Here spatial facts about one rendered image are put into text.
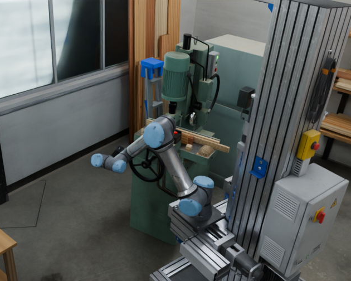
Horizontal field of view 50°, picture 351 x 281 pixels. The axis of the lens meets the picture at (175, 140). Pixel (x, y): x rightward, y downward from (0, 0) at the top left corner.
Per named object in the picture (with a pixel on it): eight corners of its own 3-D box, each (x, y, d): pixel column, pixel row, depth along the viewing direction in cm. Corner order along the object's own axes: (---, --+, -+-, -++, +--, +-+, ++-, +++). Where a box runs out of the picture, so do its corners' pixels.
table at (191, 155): (126, 145, 274) (126, 138, 272) (147, 130, 299) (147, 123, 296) (201, 172, 253) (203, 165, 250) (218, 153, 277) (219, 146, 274)
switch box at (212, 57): (204, 74, 282) (206, 53, 274) (209, 71, 290) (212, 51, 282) (211, 76, 280) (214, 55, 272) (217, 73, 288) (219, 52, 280)
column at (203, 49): (166, 131, 308) (174, 44, 273) (179, 122, 326) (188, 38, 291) (191, 140, 300) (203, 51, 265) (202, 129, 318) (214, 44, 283)
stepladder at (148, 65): (141, 172, 398) (137, 61, 348) (155, 163, 417) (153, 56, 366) (153, 176, 390) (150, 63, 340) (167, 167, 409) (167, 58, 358)
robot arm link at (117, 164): (130, 155, 218) (113, 151, 222) (119, 164, 209) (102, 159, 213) (130, 167, 222) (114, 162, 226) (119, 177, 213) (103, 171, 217)
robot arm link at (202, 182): (214, 196, 218) (218, 177, 212) (206, 209, 207) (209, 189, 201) (195, 189, 222) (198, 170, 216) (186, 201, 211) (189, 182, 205)
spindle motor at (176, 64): (156, 98, 266) (159, 54, 252) (168, 91, 281) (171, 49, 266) (179, 104, 260) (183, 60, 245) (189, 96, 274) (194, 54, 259)
